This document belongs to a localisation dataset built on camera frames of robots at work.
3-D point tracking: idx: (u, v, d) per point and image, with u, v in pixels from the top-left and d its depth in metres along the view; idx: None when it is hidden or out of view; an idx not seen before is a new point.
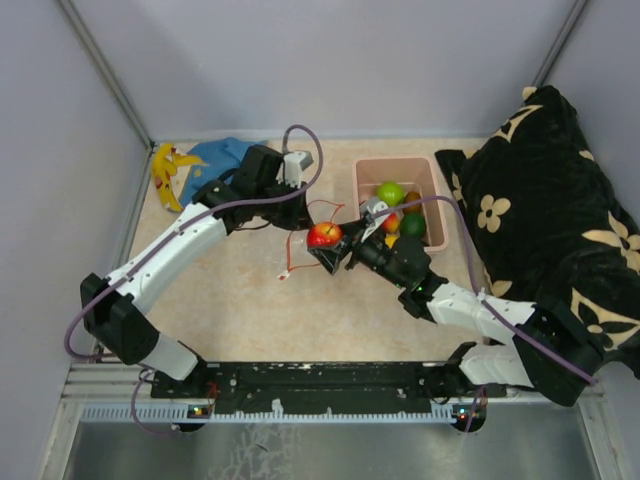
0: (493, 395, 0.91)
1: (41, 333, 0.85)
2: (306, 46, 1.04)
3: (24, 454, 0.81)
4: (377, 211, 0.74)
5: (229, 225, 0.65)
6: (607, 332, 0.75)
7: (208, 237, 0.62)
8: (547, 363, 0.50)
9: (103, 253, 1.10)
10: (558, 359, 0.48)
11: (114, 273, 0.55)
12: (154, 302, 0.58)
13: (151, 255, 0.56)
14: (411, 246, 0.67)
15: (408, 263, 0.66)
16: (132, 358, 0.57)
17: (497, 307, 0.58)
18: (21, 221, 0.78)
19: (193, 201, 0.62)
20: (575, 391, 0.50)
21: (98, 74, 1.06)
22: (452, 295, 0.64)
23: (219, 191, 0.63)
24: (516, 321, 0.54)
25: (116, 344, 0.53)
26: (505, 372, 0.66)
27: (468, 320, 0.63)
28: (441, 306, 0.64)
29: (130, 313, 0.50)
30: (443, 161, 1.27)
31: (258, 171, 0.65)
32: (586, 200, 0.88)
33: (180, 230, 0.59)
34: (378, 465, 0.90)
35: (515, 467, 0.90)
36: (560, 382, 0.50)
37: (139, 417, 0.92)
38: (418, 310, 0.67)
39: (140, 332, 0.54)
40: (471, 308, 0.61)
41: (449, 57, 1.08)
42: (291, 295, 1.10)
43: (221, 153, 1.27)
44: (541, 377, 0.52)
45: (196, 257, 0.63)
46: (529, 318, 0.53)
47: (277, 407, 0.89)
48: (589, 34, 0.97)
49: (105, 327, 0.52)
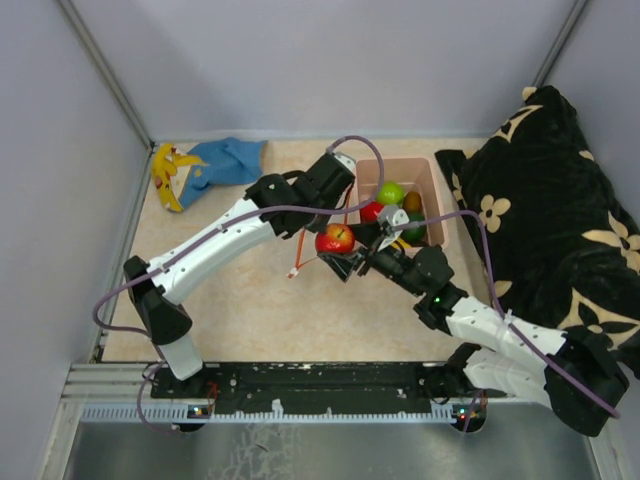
0: (493, 395, 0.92)
1: (42, 332, 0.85)
2: (305, 46, 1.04)
3: (23, 454, 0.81)
4: (398, 223, 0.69)
5: (278, 229, 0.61)
6: (607, 332, 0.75)
7: (253, 236, 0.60)
8: (575, 395, 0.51)
9: (103, 254, 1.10)
10: (590, 394, 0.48)
11: (153, 261, 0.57)
12: (190, 294, 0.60)
13: (190, 249, 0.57)
14: (435, 259, 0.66)
15: (432, 276, 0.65)
16: (162, 342, 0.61)
17: (525, 332, 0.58)
18: (21, 220, 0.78)
19: (246, 196, 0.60)
20: (599, 424, 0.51)
21: (99, 74, 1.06)
22: (474, 312, 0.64)
23: (275, 189, 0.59)
24: (546, 349, 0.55)
25: (148, 327, 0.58)
26: (515, 386, 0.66)
27: (489, 340, 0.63)
28: (461, 322, 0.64)
29: (157, 307, 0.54)
30: (443, 161, 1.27)
31: (326, 181, 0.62)
32: (586, 200, 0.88)
33: (223, 227, 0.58)
34: (378, 465, 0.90)
35: (516, 468, 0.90)
36: (585, 415, 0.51)
37: (147, 417, 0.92)
38: (433, 321, 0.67)
39: (170, 322, 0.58)
40: (496, 329, 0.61)
41: (448, 57, 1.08)
42: (291, 295, 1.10)
43: (221, 152, 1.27)
44: (565, 407, 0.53)
45: (239, 254, 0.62)
46: (560, 349, 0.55)
47: (277, 407, 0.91)
48: (588, 35, 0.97)
49: (140, 310, 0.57)
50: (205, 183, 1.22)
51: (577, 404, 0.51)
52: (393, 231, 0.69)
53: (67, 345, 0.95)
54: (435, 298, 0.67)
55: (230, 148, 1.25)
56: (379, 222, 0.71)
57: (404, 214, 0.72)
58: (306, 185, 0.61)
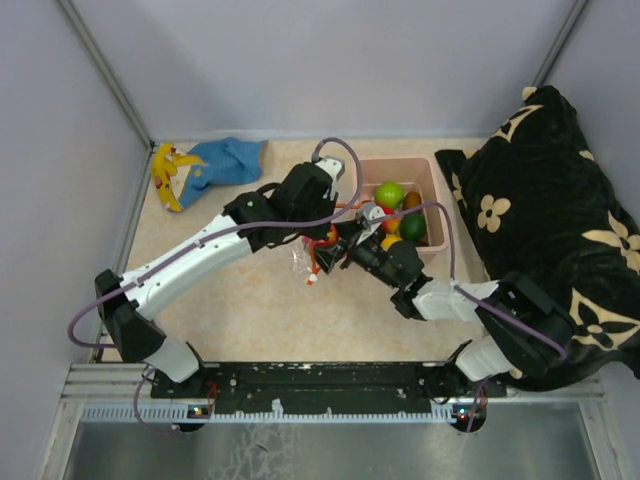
0: (493, 395, 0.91)
1: (41, 332, 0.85)
2: (306, 45, 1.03)
3: (23, 454, 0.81)
4: (373, 217, 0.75)
5: (255, 244, 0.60)
6: (607, 332, 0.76)
7: (230, 252, 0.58)
8: (512, 332, 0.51)
9: (103, 254, 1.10)
10: (518, 323, 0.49)
11: (127, 273, 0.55)
12: (164, 308, 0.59)
13: (165, 263, 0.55)
14: (406, 252, 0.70)
15: (404, 268, 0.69)
16: (131, 358, 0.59)
17: (468, 288, 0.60)
18: (21, 220, 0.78)
19: (224, 212, 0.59)
20: (542, 361, 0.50)
21: (98, 73, 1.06)
22: (432, 286, 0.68)
23: (253, 206, 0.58)
24: (482, 294, 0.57)
25: (118, 343, 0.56)
26: (494, 361, 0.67)
27: (446, 308, 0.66)
28: (424, 298, 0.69)
29: (130, 321, 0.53)
30: (443, 161, 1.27)
31: (301, 191, 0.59)
32: (586, 200, 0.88)
33: (200, 243, 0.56)
34: (378, 465, 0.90)
35: (515, 468, 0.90)
36: (527, 351, 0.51)
37: (144, 417, 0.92)
38: (408, 309, 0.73)
39: (141, 338, 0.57)
40: (446, 294, 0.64)
41: (448, 57, 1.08)
42: (291, 295, 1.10)
43: (220, 152, 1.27)
44: (508, 347, 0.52)
45: (217, 267, 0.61)
46: (494, 292, 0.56)
47: (277, 407, 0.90)
48: (588, 35, 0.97)
49: (109, 326, 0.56)
50: (205, 183, 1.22)
51: (514, 340, 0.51)
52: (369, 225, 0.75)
53: (67, 345, 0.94)
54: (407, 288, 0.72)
55: (229, 147, 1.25)
56: (357, 217, 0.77)
57: (381, 210, 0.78)
58: (282, 198, 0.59)
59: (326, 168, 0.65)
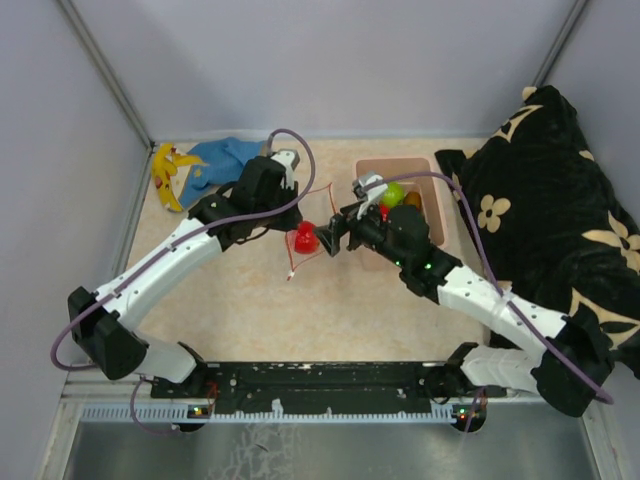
0: (493, 395, 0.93)
1: (42, 332, 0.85)
2: (305, 45, 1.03)
3: (23, 454, 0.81)
4: (369, 184, 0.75)
5: (225, 243, 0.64)
6: (607, 332, 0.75)
7: (201, 253, 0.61)
8: (571, 382, 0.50)
9: (103, 254, 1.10)
10: (589, 383, 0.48)
11: (102, 287, 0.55)
12: (142, 319, 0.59)
13: (140, 271, 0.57)
14: (407, 217, 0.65)
15: (404, 232, 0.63)
16: (116, 376, 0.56)
17: (524, 311, 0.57)
18: (21, 220, 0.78)
19: (190, 215, 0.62)
20: (585, 406, 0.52)
21: (98, 73, 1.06)
22: (468, 284, 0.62)
23: (216, 206, 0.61)
24: (546, 333, 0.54)
25: (101, 361, 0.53)
26: (507, 377, 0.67)
27: (480, 312, 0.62)
28: (455, 294, 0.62)
29: (113, 333, 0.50)
30: (443, 161, 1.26)
31: (258, 186, 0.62)
32: (586, 200, 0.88)
33: (172, 246, 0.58)
34: (378, 465, 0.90)
35: (516, 468, 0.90)
36: (574, 398, 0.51)
37: (139, 417, 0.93)
38: (422, 287, 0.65)
39: (125, 352, 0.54)
40: (493, 305, 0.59)
41: (448, 57, 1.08)
42: (291, 295, 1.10)
43: (220, 152, 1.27)
44: (553, 388, 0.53)
45: (189, 271, 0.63)
46: (559, 333, 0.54)
47: (277, 407, 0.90)
48: (588, 35, 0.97)
49: (89, 345, 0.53)
50: (205, 183, 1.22)
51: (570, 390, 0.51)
52: (363, 192, 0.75)
53: (67, 345, 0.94)
54: (426, 266, 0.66)
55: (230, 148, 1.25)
56: (353, 188, 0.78)
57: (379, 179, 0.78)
58: (241, 195, 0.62)
59: (280, 159, 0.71)
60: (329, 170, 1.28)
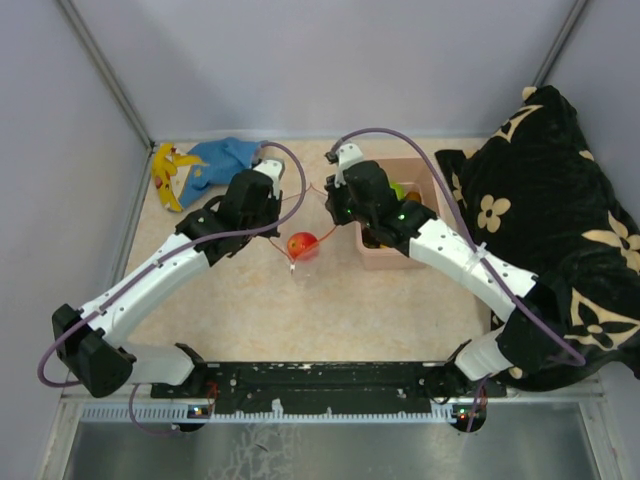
0: (493, 395, 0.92)
1: (42, 331, 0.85)
2: (306, 46, 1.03)
3: (23, 454, 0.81)
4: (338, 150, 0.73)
5: (212, 258, 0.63)
6: (607, 332, 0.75)
7: (189, 269, 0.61)
8: (533, 336, 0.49)
9: (103, 255, 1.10)
10: (553, 335, 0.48)
11: (87, 304, 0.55)
12: (129, 335, 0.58)
13: (126, 287, 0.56)
14: (364, 167, 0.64)
15: (361, 180, 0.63)
16: (100, 394, 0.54)
17: (497, 269, 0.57)
18: (21, 220, 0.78)
19: (177, 229, 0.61)
20: (542, 362, 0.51)
21: (98, 74, 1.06)
22: (442, 238, 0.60)
23: (204, 221, 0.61)
24: (516, 291, 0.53)
25: (85, 379, 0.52)
26: (493, 360, 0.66)
27: (454, 269, 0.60)
28: (429, 248, 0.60)
29: (99, 350, 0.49)
30: (443, 161, 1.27)
31: (245, 200, 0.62)
32: (586, 200, 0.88)
33: (159, 262, 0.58)
34: (378, 465, 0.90)
35: (516, 468, 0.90)
36: (534, 353, 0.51)
37: (137, 417, 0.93)
38: (392, 238, 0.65)
39: (111, 368, 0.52)
40: (466, 262, 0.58)
41: (448, 57, 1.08)
42: (291, 295, 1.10)
43: (220, 152, 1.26)
44: (515, 343, 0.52)
45: (178, 286, 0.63)
46: (528, 293, 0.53)
47: (277, 407, 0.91)
48: (588, 35, 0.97)
49: (74, 363, 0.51)
50: (205, 183, 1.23)
51: (532, 342, 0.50)
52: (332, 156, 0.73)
53: None
54: (399, 217, 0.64)
55: (230, 148, 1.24)
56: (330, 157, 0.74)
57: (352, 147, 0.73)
58: (228, 209, 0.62)
59: (266, 169, 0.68)
60: (329, 170, 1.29)
